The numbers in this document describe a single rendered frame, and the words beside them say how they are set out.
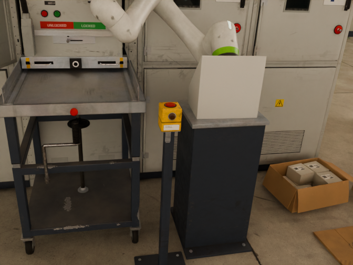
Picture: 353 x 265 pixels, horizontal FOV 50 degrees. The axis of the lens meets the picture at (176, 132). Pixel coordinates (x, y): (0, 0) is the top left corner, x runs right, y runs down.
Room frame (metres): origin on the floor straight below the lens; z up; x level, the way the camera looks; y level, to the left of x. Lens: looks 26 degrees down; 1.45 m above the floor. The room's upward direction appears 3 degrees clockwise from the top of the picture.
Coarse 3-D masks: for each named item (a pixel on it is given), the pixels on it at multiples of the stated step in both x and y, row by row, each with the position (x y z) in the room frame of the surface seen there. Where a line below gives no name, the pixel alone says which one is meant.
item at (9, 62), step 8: (0, 0) 2.04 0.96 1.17; (8, 0) 2.07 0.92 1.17; (0, 8) 2.03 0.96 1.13; (8, 8) 2.06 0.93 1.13; (0, 16) 2.03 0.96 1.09; (8, 16) 2.05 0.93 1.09; (0, 24) 2.02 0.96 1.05; (8, 24) 2.07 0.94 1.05; (0, 32) 2.01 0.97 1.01; (0, 40) 2.00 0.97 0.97; (0, 48) 1.99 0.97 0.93; (8, 48) 2.06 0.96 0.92; (0, 56) 1.98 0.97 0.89; (8, 56) 2.05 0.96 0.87; (16, 56) 2.07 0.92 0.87; (0, 64) 1.97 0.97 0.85; (8, 64) 2.00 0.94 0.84
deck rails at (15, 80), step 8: (16, 64) 1.77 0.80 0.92; (128, 64) 1.99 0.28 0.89; (16, 72) 1.74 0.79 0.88; (24, 72) 1.86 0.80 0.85; (128, 72) 1.96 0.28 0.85; (8, 80) 1.56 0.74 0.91; (16, 80) 1.72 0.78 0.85; (128, 80) 1.82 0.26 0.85; (136, 80) 1.63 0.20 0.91; (8, 88) 1.53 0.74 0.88; (16, 88) 1.61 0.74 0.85; (128, 88) 1.70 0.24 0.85; (136, 88) 1.63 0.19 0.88; (8, 96) 1.51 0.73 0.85; (16, 96) 1.52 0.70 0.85; (136, 96) 1.60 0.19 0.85; (8, 104) 1.43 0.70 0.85
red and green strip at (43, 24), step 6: (42, 24) 1.90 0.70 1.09; (48, 24) 1.91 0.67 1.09; (54, 24) 1.92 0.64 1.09; (60, 24) 1.92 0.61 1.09; (66, 24) 1.93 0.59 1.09; (72, 24) 1.94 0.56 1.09; (78, 24) 1.94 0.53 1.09; (84, 24) 1.95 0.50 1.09; (90, 24) 1.96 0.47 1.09; (96, 24) 1.97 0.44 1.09; (102, 24) 1.97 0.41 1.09
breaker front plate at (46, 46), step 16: (32, 0) 1.90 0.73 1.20; (48, 0) 1.91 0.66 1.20; (64, 0) 1.93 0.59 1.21; (80, 0) 1.95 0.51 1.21; (32, 16) 1.90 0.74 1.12; (48, 16) 1.91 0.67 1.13; (64, 16) 1.93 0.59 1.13; (80, 16) 1.95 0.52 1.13; (48, 48) 1.91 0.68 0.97; (64, 48) 1.93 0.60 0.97; (80, 48) 1.95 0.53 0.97; (96, 48) 1.96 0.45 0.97; (112, 48) 1.98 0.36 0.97
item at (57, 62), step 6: (24, 60) 1.87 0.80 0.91; (36, 60) 1.88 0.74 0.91; (42, 60) 1.89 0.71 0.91; (48, 60) 1.90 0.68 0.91; (54, 60) 1.90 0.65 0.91; (60, 60) 1.91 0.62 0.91; (66, 60) 1.92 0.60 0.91; (84, 60) 1.94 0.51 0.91; (90, 60) 1.95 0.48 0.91; (96, 60) 1.95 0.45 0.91; (102, 60) 1.96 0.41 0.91; (108, 60) 1.97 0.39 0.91; (114, 60) 1.97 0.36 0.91; (126, 60) 1.99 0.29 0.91; (24, 66) 1.87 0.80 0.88; (36, 66) 1.88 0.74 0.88; (42, 66) 1.89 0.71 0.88; (48, 66) 1.90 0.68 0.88; (54, 66) 1.90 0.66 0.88; (60, 66) 1.91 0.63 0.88; (66, 66) 1.92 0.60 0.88; (84, 66) 1.94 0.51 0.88; (90, 66) 1.95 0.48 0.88; (96, 66) 1.95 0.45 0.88; (102, 66) 1.96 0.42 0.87; (108, 66) 1.97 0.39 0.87; (114, 66) 1.97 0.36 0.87; (126, 66) 1.99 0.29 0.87
